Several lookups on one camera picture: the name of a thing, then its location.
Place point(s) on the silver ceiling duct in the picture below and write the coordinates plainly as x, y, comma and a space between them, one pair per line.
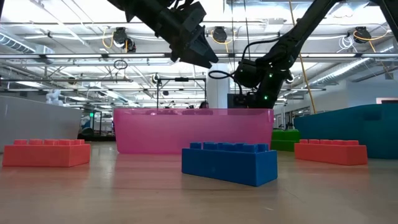
348, 70
18, 45

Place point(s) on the long ceiling light rail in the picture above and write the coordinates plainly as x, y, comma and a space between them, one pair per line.
74, 56

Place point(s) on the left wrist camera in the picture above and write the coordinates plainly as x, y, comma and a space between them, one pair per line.
194, 15

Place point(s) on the teal plastic bin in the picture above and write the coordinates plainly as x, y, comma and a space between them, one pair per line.
357, 130

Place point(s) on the translucent pink plastic bin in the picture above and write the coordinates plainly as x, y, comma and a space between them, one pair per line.
161, 130

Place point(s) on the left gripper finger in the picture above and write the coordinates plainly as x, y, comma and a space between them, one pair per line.
202, 43
199, 57

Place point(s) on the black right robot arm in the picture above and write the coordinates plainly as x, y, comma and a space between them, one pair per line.
295, 37

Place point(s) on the green toy brick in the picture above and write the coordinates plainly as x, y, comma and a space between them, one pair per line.
284, 140

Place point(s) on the white building column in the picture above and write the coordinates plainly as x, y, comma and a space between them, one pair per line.
217, 90

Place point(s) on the black background rig frame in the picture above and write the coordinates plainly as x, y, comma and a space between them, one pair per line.
182, 79

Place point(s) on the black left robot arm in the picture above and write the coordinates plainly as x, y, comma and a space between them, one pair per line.
140, 9

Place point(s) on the wall-mounted screen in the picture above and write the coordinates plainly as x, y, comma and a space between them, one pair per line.
387, 101

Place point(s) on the orange toy brick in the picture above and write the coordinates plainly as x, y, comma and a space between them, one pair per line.
329, 155
46, 155

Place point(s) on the blue toy brick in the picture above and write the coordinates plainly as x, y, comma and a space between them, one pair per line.
230, 168

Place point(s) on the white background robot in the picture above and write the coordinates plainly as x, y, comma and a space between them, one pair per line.
54, 96

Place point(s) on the grey plastic bin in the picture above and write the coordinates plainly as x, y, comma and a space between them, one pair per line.
37, 121

